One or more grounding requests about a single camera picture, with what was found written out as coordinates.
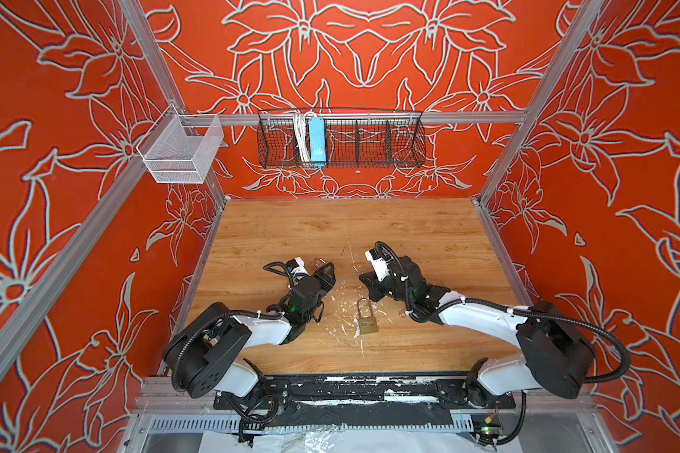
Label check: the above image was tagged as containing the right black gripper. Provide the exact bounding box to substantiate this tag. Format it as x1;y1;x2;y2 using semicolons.
354;269;415;307

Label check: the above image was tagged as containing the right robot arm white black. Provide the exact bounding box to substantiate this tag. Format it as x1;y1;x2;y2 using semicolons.
359;242;631;408

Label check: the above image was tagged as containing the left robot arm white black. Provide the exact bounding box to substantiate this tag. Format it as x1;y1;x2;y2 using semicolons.
162;258;336;398

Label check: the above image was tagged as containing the long-shackle brass padlock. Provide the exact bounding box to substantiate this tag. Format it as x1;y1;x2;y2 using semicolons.
356;298;379;335

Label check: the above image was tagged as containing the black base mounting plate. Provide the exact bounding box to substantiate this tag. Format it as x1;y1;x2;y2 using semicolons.
240;371;517;425

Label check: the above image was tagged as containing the light blue box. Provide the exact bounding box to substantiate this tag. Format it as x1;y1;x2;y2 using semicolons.
308;116;327;167

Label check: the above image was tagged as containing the black wire basket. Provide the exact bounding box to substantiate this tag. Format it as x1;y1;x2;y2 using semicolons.
257;109;427;170

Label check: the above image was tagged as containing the white cables bundle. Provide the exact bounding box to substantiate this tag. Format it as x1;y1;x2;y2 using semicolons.
292;112;312;166

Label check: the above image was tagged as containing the white wire basket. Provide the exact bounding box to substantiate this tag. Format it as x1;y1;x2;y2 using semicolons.
137;103;225;184

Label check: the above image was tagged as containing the grey slotted cable duct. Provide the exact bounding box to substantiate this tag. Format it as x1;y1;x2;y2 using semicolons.
145;413;474;435

